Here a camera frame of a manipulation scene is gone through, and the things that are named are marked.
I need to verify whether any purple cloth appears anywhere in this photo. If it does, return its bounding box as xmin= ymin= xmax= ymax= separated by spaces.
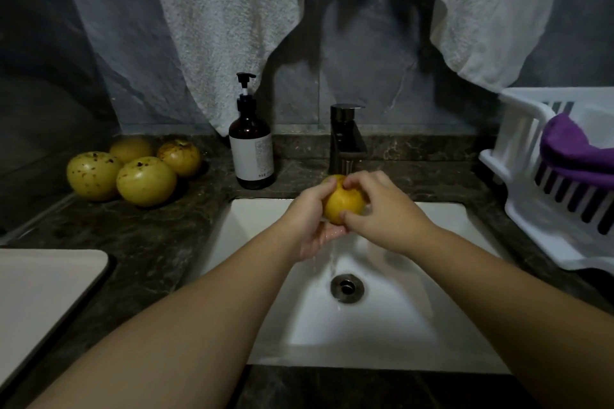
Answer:
xmin=540 ymin=113 xmax=614 ymax=189

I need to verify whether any white hanging towel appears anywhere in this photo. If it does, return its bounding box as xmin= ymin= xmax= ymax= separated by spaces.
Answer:
xmin=134 ymin=0 xmax=567 ymax=137

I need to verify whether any beige plastic tray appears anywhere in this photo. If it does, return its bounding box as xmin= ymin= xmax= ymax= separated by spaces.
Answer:
xmin=0 ymin=249 xmax=111 ymax=390

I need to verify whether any dark soap pump bottle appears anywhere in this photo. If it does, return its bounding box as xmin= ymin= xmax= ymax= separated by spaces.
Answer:
xmin=228 ymin=72 xmax=276 ymax=190

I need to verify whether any white plastic basket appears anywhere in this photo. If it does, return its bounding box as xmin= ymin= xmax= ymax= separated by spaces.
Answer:
xmin=478 ymin=88 xmax=614 ymax=274

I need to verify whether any black faucet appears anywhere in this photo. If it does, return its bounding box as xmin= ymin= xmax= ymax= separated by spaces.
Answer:
xmin=329 ymin=103 xmax=368 ymax=177

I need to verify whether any person's right forearm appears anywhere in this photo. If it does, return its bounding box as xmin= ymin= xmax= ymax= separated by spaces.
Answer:
xmin=414 ymin=229 xmax=614 ymax=409

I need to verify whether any white sink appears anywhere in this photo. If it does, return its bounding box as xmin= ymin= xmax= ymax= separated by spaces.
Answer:
xmin=196 ymin=197 xmax=514 ymax=373

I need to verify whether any metal sink drain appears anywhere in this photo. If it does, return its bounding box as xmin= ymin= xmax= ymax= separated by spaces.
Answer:
xmin=329 ymin=272 xmax=366 ymax=305

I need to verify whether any group of yellow apples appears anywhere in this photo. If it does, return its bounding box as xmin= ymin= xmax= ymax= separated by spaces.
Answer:
xmin=65 ymin=135 xmax=203 ymax=208

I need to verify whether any person's left forearm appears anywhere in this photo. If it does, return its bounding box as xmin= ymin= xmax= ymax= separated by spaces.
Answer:
xmin=29 ymin=229 xmax=301 ymax=409

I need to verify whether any person's right hand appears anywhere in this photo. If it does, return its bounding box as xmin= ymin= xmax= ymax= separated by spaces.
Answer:
xmin=340 ymin=170 xmax=443 ymax=259

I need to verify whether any person's left hand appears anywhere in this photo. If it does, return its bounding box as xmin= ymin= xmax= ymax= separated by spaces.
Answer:
xmin=276 ymin=176 xmax=351 ymax=264

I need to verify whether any spotted yellow apple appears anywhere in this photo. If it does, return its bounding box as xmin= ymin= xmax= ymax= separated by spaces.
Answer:
xmin=322 ymin=176 xmax=368 ymax=226

